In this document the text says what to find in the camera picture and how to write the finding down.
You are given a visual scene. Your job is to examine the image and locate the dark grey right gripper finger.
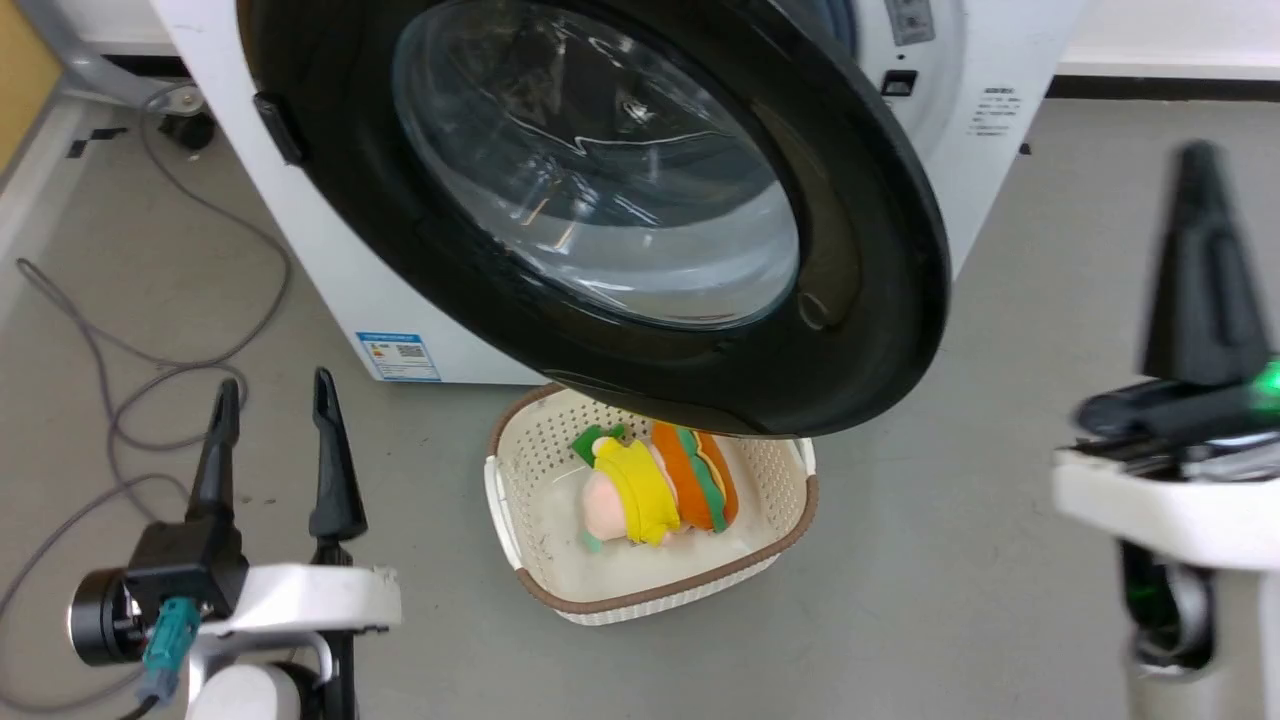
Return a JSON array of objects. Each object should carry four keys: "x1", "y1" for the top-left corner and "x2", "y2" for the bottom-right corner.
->
[{"x1": 1143, "y1": 140, "x2": 1278, "y2": 388}]

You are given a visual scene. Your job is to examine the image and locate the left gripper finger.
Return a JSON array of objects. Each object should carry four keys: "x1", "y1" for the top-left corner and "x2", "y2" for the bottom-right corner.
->
[
  {"x1": 186, "y1": 377, "x2": 242, "y2": 525},
  {"x1": 307, "y1": 367, "x2": 368, "y2": 567}
]

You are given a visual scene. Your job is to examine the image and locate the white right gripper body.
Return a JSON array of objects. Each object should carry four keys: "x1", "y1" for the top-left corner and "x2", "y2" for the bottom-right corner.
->
[{"x1": 1053, "y1": 378, "x2": 1280, "y2": 573}]

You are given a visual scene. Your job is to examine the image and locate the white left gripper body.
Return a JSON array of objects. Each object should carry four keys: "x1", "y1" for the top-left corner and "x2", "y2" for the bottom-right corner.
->
[{"x1": 198, "y1": 564, "x2": 403, "y2": 643}]

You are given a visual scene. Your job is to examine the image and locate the black round washer door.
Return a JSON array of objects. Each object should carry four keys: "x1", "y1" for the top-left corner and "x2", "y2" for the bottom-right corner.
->
[{"x1": 243, "y1": 0, "x2": 952, "y2": 440}]

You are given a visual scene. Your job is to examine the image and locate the white front-load washing machine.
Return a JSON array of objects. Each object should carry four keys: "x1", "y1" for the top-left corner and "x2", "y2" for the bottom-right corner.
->
[{"x1": 150, "y1": 0, "x2": 1087, "y2": 387}]

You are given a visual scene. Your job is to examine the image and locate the blue energy label sticker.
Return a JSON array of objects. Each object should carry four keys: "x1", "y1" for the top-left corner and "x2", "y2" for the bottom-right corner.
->
[{"x1": 355, "y1": 331, "x2": 442, "y2": 384}]

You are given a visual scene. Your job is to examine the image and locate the pink doll yellow shirt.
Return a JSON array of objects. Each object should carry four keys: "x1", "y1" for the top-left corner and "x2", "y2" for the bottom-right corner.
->
[{"x1": 570, "y1": 424, "x2": 684, "y2": 552}]

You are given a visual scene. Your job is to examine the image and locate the cream perforated laundry basket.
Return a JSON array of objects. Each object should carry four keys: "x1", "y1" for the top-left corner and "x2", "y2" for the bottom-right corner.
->
[{"x1": 484, "y1": 382, "x2": 820, "y2": 628}]

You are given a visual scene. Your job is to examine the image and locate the black caster wheel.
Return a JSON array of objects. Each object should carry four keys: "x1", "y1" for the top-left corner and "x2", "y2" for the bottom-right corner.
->
[{"x1": 160, "y1": 110, "x2": 217, "y2": 152}]

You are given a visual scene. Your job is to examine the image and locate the black floor tape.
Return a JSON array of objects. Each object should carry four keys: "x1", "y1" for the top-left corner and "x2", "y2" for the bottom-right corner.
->
[{"x1": 67, "y1": 127, "x2": 132, "y2": 162}]

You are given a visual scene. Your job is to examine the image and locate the orange green hot dog plush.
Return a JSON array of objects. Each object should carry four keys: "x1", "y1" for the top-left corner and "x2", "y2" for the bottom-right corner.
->
[{"x1": 650, "y1": 420, "x2": 742, "y2": 534}]

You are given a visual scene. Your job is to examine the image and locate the grey curved pipe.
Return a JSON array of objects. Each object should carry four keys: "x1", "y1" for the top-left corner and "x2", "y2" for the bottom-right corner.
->
[{"x1": 14, "y1": 0, "x2": 203, "y2": 113}]

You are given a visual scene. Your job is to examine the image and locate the wooden panel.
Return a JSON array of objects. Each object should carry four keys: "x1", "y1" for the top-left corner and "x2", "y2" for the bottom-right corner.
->
[{"x1": 0, "y1": 0, "x2": 64, "y2": 173}]

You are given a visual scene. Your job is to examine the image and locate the teal camera cable connector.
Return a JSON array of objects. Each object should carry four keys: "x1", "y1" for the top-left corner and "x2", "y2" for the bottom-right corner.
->
[{"x1": 134, "y1": 596, "x2": 202, "y2": 712}]

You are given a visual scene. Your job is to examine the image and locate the grey floor cable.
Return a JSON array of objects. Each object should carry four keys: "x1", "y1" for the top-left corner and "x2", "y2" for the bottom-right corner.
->
[{"x1": 0, "y1": 85, "x2": 294, "y2": 717}]

